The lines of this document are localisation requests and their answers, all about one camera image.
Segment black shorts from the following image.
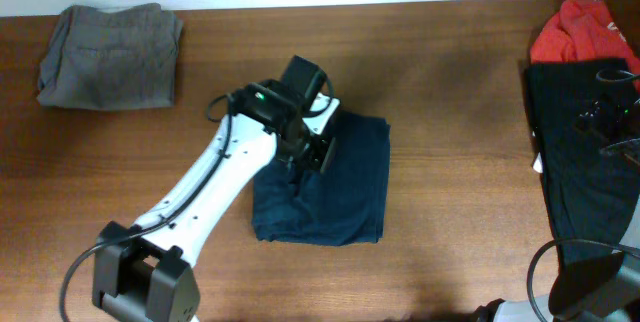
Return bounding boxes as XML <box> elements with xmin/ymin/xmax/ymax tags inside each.
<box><xmin>524</xmin><ymin>58</ymin><xmax>639</xmax><ymax>247</ymax></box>

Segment right black cable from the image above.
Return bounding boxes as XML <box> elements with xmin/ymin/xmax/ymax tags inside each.
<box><xmin>525</xmin><ymin>239</ymin><xmax>640</xmax><ymax>322</ymax></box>

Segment navy blue shorts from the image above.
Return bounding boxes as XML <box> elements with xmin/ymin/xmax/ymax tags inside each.
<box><xmin>251</xmin><ymin>112</ymin><xmax>391</xmax><ymax>246</ymax></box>

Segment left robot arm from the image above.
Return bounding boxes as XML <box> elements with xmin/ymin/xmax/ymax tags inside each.
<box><xmin>91</xmin><ymin>56</ymin><xmax>340</xmax><ymax>321</ymax></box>

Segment left black cable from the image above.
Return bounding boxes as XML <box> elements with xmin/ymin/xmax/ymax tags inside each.
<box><xmin>58</xmin><ymin>76</ymin><xmax>335</xmax><ymax>322</ymax></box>

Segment black cable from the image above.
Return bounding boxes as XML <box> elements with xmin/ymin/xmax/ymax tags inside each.
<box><xmin>525</xmin><ymin>239</ymin><xmax>640</xmax><ymax>322</ymax></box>
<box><xmin>58</xmin><ymin>76</ymin><xmax>335</xmax><ymax>322</ymax></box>

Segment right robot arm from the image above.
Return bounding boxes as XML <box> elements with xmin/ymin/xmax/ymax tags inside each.
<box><xmin>474</xmin><ymin>60</ymin><xmax>639</xmax><ymax>321</ymax></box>

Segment folded grey shorts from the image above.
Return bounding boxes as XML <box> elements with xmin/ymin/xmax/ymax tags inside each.
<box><xmin>37</xmin><ymin>3</ymin><xmax>183</xmax><ymax>111</ymax></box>

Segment red shirt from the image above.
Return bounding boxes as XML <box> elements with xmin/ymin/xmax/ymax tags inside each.
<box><xmin>529</xmin><ymin>0</ymin><xmax>639</xmax><ymax>74</ymax></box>

